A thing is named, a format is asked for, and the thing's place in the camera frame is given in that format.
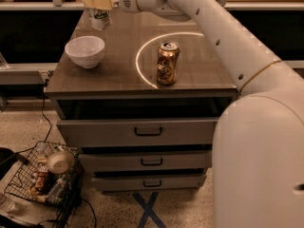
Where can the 7up soda can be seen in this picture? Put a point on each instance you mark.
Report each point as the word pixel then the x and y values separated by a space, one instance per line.
pixel 99 19

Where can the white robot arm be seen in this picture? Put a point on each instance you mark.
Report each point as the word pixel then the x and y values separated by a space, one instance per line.
pixel 258 145

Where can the white bowl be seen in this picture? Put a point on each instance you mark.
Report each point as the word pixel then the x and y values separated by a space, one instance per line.
pixel 85 51

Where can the brown gold soda can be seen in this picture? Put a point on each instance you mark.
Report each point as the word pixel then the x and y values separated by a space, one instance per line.
pixel 168 54

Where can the grey drawer cabinet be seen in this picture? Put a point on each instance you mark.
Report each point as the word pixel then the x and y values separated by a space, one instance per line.
pixel 124 84

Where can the top grey drawer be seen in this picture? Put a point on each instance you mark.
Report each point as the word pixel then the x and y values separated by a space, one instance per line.
pixel 137 132

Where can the grey drawer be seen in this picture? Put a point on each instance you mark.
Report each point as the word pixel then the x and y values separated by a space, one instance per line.
pixel 139 183
pixel 146 161
pixel 137 132

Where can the middle grey drawer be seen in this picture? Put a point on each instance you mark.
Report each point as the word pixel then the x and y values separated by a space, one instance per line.
pixel 146 161

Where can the white cup in basket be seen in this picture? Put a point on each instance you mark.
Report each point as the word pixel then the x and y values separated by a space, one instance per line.
pixel 60 162

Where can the bottom grey drawer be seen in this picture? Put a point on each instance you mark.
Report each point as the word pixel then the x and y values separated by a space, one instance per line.
pixel 139 183

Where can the clear plastic bottle in basket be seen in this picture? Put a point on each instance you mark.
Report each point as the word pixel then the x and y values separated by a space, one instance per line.
pixel 54 196

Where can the blue tape cross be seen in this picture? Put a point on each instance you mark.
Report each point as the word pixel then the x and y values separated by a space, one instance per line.
pixel 148 211

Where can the black wire basket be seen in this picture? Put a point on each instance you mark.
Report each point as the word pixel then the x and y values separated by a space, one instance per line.
pixel 32 181

